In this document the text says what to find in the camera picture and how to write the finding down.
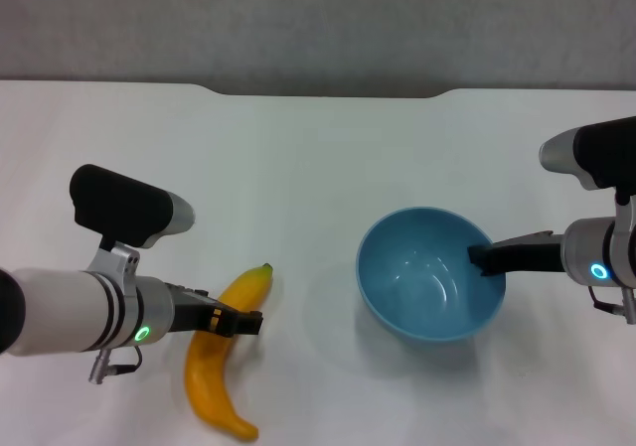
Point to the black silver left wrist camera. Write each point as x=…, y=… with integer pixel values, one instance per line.
x=119, y=207

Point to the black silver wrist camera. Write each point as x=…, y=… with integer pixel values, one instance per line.
x=601, y=153
x=119, y=207

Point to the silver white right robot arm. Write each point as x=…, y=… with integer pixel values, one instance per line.
x=591, y=252

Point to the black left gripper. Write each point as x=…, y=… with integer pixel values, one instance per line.
x=191, y=317

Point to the yellow banana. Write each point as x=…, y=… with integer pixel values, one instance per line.
x=208, y=371

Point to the blue bowl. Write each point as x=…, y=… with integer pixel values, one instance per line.
x=422, y=297

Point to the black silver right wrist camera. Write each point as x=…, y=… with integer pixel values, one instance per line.
x=601, y=153

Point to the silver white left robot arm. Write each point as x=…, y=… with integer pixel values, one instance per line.
x=59, y=312

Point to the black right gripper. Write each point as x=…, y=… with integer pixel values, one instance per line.
x=534, y=254

